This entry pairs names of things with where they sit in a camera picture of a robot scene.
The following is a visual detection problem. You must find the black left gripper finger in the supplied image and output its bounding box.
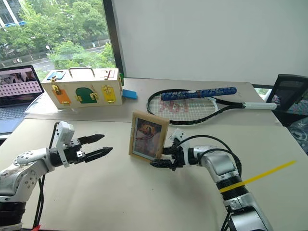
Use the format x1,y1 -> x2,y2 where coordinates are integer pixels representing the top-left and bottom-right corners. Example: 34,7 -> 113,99
84,147 -> 114,163
77,133 -> 105,145

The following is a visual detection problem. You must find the yellow strip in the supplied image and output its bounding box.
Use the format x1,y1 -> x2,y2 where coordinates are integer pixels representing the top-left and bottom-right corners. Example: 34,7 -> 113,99
219,159 -> 297,193

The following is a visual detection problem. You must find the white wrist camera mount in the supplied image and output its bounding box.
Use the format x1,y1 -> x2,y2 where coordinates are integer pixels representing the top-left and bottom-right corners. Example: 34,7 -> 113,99
168,128 -> 191,155
55,121 -> 76,168

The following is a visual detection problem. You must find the wooden lock activity box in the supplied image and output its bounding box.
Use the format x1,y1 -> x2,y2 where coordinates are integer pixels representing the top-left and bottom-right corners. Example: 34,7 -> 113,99
40,67 -> 124,110

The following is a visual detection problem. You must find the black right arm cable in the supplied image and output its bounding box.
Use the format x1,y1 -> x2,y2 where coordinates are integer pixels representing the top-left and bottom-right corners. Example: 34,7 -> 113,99
177,134 -> 243,183

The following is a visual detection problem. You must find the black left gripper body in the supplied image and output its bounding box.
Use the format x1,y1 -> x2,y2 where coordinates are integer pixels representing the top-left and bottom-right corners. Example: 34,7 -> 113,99
63,139 -> 88,167

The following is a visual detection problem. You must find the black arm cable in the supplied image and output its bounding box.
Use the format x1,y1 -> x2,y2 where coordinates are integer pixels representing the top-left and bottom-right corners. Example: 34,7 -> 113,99
177,134 -> 243,183
33,122 -> 60,228

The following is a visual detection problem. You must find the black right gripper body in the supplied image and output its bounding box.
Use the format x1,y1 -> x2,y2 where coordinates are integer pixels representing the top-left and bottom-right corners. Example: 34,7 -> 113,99
169,145 -> 186,172

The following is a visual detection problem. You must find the black white tennis racket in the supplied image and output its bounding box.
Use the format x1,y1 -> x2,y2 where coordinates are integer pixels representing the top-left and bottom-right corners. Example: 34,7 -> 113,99
146,90 -> 278,127

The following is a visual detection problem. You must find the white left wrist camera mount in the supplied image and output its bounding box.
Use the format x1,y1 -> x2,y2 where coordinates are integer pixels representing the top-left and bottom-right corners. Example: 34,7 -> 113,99
55,121 -> 76,168

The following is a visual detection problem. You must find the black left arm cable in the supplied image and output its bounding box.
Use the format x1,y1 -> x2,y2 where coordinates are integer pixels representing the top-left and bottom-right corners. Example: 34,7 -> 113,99
33,122 -> 60,228

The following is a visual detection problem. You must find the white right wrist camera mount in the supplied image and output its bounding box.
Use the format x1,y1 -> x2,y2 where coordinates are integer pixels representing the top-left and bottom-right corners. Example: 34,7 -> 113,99
168,128 -> 191,155

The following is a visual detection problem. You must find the blue flat block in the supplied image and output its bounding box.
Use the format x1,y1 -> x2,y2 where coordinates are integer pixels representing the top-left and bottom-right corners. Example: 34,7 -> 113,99
122,89 -> 139,100

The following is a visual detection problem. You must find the wooden picture frame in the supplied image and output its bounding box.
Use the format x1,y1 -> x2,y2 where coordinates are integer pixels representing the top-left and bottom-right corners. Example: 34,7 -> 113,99
128,110 -> 169,163

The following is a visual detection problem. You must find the black mesh office chair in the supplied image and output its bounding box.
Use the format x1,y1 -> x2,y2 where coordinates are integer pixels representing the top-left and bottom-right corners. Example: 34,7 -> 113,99
265,74 -> 308,155

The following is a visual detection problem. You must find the blue patterned tube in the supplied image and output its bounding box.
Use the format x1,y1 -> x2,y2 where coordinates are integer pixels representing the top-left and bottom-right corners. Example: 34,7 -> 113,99
161,87 -> 238,102

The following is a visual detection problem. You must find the open laptop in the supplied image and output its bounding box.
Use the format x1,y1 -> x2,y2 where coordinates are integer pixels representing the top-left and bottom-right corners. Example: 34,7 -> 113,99
0,64 -> 45,134

